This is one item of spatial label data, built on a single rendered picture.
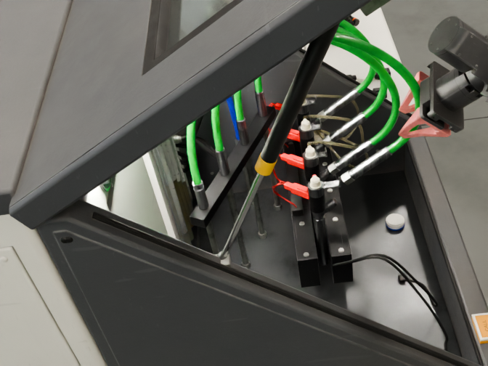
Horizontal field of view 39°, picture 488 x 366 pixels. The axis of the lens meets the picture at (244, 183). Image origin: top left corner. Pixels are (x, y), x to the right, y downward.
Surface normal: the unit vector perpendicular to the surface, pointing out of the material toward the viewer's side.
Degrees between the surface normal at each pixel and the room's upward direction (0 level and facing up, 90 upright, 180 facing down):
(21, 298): 90
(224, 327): 90
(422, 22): 0
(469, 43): 70
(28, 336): 90
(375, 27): 0
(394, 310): 0
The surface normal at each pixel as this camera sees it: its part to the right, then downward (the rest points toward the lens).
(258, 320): 0.04, 0.68
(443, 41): -0.83, -0.40
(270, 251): -0.15, -0.72
